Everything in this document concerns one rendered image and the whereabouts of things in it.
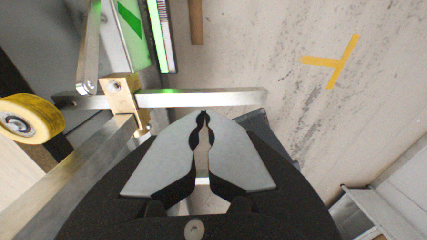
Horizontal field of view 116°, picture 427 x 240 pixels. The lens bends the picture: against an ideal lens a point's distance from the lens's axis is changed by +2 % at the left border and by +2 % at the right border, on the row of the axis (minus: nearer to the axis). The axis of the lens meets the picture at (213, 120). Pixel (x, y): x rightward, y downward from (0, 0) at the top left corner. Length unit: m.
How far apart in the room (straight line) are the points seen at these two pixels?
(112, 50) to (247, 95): 0.43
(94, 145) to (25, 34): 0.31
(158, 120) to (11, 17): 0.34
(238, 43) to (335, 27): 0.67
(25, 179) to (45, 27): 0.34
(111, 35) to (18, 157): 0.35
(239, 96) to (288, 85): 1.04
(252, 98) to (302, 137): 1.44
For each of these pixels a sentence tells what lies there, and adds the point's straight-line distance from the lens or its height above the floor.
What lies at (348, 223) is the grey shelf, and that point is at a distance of 3.45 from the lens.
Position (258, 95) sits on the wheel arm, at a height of 0.83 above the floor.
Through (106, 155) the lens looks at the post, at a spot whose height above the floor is 0.94.
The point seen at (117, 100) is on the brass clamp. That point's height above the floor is 0.84.
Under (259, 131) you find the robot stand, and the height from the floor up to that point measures 0.24.
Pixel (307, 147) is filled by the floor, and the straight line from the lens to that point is 1.84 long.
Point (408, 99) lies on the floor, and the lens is 2.18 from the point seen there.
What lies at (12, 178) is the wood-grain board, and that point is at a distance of 0.51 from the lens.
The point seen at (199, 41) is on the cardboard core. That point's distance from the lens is 1.01.
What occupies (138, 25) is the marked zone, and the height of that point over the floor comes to 0.73.
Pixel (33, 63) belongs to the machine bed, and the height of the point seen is 0.77.
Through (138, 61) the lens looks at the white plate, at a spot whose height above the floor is 0.77.
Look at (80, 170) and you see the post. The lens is 0.23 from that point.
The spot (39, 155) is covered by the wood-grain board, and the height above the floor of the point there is 0.89.
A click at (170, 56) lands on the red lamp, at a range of 0.40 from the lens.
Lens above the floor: 1.09
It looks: 59 degrees down
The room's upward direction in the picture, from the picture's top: 176 degrees clockwise
